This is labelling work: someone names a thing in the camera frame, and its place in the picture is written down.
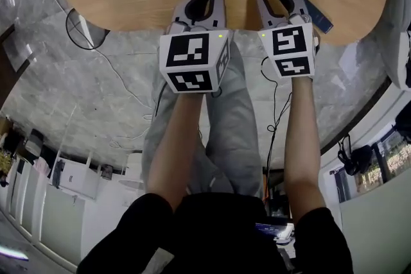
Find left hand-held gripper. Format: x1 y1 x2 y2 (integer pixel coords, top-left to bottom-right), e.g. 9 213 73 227
158 0 234 95

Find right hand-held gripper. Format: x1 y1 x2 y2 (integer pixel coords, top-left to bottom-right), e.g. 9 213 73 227
255 0 321 79

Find dark blue box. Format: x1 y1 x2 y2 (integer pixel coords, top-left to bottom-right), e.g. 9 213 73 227
286 0 335 35

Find black mesh waste bin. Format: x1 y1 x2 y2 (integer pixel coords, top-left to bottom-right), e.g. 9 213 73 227
65 7 111 51

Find person's left forearm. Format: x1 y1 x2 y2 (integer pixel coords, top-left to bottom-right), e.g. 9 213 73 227
146 92 207 213

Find person's right forearm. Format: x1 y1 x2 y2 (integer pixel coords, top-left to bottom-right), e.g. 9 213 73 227
283 76 328 225

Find person's grey trousers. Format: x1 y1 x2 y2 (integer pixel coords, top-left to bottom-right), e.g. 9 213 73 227
141 37 265 200

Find black backpack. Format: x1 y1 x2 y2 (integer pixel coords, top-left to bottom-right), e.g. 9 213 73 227
336 133 374 176

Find white storage box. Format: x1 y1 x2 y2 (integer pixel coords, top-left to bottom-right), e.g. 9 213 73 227
58 158 101 200

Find blue screen device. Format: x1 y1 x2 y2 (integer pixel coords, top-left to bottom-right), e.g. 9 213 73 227
254 221 295 243

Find person's black shirt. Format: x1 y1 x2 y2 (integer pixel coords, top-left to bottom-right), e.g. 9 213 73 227
76 191 354 274

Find yellow flower plant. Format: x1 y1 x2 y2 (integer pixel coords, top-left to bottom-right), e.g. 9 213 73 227
0 150 16 187

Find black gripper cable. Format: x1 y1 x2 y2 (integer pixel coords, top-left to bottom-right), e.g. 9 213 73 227
154 81 170 118
259 55 293 171

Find white floor cable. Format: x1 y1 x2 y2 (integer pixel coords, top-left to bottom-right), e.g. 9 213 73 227
92 47 155 151

